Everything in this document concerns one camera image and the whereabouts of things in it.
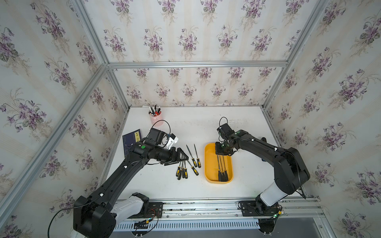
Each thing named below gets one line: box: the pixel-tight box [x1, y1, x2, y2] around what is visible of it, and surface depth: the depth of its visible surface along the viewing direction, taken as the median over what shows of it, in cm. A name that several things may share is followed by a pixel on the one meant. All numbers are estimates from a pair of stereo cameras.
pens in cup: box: [148, 104, 162, 117], surface depth 106 cm
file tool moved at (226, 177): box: [222, 155, 229, 182], surface depth 85 cm
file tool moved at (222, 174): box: [219, 154, 226, 182], surface depth 85 cm
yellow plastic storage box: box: [204, 142, 234, 184], surface depth 89 cm
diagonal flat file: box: [187, 160, 199, 177], surface depth 88 cm
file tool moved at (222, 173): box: [218, 155, 225, 182], surface depth 84 cm
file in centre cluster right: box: [184, 160, 189, 179], surface depth 86 cm
